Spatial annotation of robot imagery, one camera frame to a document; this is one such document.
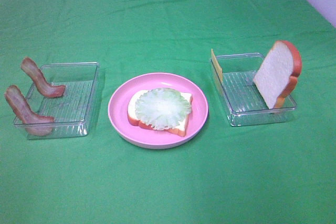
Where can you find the yellow cheese slice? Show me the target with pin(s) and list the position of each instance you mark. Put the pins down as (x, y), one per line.
(217, 66)

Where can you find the clear right plastic tray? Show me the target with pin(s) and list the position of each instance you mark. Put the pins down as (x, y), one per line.
(242, 102)

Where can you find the clear plastic tray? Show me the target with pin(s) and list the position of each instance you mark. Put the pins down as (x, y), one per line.
(242, 102)
(73, 112)

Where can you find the pink round plate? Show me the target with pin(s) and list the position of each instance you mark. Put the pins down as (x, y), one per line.
(117, 110)

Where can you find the green lettuce leaf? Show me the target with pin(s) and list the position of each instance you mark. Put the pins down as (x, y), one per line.
(162, 108)

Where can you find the green tablecloth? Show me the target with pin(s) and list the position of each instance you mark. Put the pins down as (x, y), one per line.
(275, 173)

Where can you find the bacon strip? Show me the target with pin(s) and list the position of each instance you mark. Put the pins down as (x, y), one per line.
(22, 110)
(45, 88)

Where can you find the bread slice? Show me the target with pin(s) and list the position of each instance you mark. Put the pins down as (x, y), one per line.
(181, 127)
(278, 74)

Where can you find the clear left plastic tray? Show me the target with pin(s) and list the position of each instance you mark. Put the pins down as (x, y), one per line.
(73, 112)

